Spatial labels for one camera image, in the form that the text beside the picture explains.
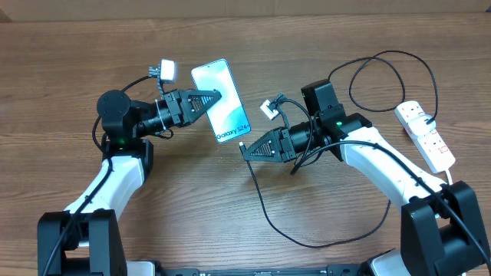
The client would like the Samsung Galaxy smartphone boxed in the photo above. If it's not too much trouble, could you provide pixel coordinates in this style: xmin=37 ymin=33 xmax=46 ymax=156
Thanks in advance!
xmin=191 ymin=58 xmax=251 ymax=143

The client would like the black USB charging cable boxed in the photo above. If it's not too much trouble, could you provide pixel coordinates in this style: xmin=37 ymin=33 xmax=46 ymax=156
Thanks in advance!
xmin=238 ymin=50 xmax=440 ymax=249

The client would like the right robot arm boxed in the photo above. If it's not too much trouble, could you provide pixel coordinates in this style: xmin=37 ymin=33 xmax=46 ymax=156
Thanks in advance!
xmin=239 ymin=80 xmax=490 ymax=275

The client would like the white charger plug adapter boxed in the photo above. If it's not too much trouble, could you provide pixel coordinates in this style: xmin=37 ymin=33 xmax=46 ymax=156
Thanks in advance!
xmin=406 ymin=114 xmax=437 ymax=138

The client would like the white power strip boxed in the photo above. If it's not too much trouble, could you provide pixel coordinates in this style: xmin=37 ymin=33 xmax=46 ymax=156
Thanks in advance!
xmin=394 ymin=100 xmax=456 ymax=173

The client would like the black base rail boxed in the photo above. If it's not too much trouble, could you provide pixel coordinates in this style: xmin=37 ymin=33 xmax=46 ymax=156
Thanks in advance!
xmin=126 ymin=260 xmax=369 ymax=276

